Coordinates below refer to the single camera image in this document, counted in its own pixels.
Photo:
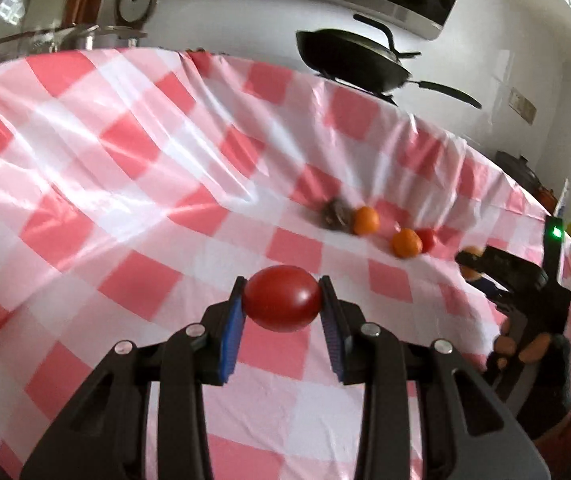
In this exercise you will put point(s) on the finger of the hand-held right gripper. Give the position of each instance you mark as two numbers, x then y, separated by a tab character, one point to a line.
478	261
493	290

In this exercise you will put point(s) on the wall socket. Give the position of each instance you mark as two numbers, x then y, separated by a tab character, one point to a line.
523	105

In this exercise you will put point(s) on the black frying pan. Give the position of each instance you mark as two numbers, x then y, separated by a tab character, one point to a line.
350	57

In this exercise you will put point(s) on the red tomato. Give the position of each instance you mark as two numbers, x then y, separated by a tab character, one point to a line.
429	240
283	297

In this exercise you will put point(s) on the red white checkered tablecloth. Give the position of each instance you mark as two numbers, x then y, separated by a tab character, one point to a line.
115	185

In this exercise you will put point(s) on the large orange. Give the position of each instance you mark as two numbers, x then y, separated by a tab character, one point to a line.
406	243

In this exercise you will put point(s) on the person's right hand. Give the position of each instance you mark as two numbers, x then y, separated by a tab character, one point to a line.
558	375

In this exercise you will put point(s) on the dark cooking pot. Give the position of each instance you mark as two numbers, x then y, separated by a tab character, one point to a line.
518	170

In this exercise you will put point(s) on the steel pot with lid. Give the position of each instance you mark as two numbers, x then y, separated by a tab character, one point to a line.
100	35

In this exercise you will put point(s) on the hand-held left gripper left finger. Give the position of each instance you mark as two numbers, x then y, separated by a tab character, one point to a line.
230	340

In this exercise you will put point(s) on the dark mushroom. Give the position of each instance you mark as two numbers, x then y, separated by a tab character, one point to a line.
335	215

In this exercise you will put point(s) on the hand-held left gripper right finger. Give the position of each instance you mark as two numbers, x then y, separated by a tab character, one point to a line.
333	340

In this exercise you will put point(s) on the small orange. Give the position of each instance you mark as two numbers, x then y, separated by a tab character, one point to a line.
473	250
365	220

